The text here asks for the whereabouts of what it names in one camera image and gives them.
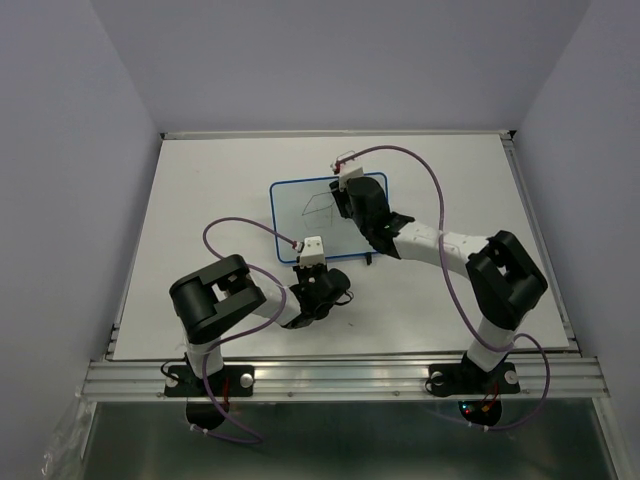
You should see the blue framed whiteboard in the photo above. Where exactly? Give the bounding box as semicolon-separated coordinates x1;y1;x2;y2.
269;176;375;264

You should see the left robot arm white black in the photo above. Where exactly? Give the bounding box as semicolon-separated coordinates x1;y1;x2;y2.
169;254;353;394

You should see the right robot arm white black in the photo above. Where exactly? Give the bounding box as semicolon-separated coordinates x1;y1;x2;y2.
330;176;548;390

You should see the clear plastic sheet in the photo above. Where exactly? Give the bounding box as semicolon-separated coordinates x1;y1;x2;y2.
41;393;95;479

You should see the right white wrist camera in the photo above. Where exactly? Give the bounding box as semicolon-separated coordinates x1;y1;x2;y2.
332;159;364;191

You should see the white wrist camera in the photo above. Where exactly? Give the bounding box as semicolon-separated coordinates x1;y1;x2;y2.
332;159;364;191
297;236;326;268

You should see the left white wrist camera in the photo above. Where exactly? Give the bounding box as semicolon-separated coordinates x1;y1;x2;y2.
297;236;326;268

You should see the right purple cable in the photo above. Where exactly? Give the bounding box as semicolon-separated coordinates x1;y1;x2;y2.
333;144;553;434

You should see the purple cable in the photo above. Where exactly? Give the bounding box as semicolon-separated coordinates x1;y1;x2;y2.
333;144;553;434
202;217;301;445

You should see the aluminium back rail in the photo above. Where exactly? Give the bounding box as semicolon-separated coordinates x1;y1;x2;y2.
160;129;517;140

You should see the aluminium rail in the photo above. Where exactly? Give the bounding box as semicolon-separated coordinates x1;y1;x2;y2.
81;353;610;403
500;130;582;354
160;129;517;140

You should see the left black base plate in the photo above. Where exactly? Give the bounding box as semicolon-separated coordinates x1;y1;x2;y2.
163;364;256;399

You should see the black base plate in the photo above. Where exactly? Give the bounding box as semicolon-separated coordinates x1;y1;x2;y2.
425;362;521;398
163;364;256;399

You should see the aluminium right side rail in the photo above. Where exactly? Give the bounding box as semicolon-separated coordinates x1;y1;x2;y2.
500;130;582;354

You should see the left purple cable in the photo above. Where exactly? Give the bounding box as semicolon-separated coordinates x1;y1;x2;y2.
202;217;301;445

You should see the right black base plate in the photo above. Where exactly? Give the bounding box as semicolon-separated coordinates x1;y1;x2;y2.
425;362;521;398

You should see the aluminium front rail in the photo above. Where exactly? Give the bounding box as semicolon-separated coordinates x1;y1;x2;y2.
81;353;610;403

